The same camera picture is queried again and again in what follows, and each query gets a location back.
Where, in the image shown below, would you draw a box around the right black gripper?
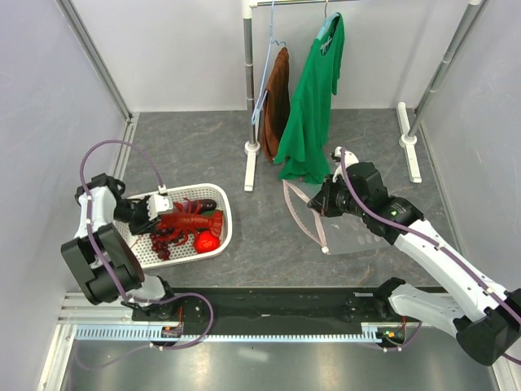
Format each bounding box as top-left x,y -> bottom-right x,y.
309,174 -> 368,217

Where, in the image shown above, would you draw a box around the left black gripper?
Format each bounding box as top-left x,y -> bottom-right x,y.
112,195 -> 161,237

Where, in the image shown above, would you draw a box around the clear zip top bag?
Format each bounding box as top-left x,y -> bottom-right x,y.
282,180 -> 389,255

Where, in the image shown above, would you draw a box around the red toy lobster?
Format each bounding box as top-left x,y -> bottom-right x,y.
155,198 -> 224,247

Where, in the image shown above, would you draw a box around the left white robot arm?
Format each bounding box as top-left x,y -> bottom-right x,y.
60,174 -> 179,320

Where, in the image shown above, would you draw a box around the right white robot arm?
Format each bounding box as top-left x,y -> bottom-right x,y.
307,162 -> 520,366

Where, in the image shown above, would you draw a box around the white perforated plastic basket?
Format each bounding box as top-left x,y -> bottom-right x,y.
114,183 -> 232,270

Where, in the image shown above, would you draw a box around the dark red toy grapes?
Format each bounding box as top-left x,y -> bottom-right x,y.
150,234 -> 171,261

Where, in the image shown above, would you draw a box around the green t-shirt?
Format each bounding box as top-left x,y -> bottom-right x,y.
274,12 -> 345,184

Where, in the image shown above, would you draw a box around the red toy tomato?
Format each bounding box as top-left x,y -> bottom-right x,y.
193,231 -> 221,254

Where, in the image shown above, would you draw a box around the metal clothes rack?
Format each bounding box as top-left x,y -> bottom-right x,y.
241,1 -> 487,192

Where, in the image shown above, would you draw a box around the brown hanging cloth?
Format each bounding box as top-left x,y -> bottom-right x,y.
261,47 -> 291,162

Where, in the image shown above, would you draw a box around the light blue clothes hanger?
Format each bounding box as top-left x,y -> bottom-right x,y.
317,0 -> 338,39

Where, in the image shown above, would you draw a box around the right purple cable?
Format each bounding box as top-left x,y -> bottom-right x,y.
339,146 -> 521,364

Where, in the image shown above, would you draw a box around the purple cable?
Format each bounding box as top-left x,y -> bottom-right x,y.
78,138 -> 168,304
339,146 -> 521,364

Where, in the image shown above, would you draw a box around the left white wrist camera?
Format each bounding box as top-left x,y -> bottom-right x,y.
147,193 -> 173,220

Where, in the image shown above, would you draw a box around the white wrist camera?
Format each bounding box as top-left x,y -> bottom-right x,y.
331,147 -> 359,182
147,193 -> 173,220

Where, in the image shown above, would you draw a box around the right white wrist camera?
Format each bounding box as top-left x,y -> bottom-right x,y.
331,147 -> 359,182

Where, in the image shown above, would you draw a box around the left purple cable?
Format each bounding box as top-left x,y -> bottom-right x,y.
78,138 -> 168,304

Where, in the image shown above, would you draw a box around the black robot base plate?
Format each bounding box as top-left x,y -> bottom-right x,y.
131,286 -> 432,337

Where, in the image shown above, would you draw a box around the blue wire hanger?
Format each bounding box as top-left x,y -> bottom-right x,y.
251,0 -> 287,125

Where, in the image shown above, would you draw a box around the slotted cable duct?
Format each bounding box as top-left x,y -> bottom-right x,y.
76,325 -> 383,343

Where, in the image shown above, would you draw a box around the aluminium frame post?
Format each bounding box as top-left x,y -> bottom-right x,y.
56,0 -> 133,123

